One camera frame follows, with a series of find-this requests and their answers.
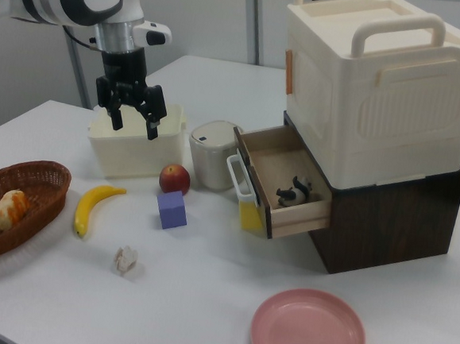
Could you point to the yellow toy banana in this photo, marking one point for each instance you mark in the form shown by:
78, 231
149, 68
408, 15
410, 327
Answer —
88, 204

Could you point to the cream plastic bin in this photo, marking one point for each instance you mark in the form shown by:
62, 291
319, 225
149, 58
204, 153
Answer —
135, 156

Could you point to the red toy apple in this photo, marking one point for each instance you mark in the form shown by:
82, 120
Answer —
175, 179

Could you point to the dark wood cabinet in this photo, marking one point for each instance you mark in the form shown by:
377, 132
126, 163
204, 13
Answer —
389, 228

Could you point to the small cream lidded trash can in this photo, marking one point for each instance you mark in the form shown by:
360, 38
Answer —
209, 154

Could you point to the crumpled paper ball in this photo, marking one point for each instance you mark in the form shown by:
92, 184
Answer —
126, 261

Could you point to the panda toy figure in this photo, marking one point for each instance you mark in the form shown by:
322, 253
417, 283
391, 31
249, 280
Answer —
294, 193

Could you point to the yellow cube block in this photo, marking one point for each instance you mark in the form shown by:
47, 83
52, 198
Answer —
249, 219

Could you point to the pink plate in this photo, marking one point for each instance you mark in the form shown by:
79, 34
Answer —
307, 331

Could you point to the cream plastic storage box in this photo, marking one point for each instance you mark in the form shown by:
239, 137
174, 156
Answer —
379, 104

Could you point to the purple cube block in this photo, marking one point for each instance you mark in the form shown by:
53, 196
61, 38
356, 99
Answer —
172, 211

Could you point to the brown wicker basket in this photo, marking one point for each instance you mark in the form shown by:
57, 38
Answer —
39, 213

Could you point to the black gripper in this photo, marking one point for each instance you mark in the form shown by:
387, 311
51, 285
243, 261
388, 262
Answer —
126, 76

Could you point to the toy bread loaf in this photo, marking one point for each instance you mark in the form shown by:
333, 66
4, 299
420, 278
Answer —
10, 208

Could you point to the open wooden drawer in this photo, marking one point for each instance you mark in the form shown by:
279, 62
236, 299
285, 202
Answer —
278, 160

